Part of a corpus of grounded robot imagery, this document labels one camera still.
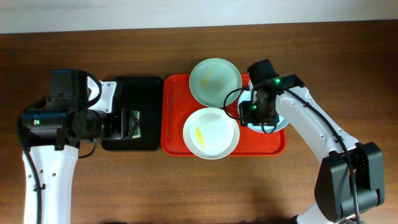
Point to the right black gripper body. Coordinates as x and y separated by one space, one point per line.
252 112

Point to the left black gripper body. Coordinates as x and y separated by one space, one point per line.
117 125

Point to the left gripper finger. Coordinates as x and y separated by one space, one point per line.
126 131
130 116

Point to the green yellow sponge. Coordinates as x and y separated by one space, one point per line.
135 122

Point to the white plate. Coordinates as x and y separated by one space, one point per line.
210 133

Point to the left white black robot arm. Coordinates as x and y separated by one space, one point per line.
79 108

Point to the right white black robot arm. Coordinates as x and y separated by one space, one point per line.
351 176

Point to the black tray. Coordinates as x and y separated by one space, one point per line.
143 94

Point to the red tray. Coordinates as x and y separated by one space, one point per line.
179 104

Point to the mint green plate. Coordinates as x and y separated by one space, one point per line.
212 80

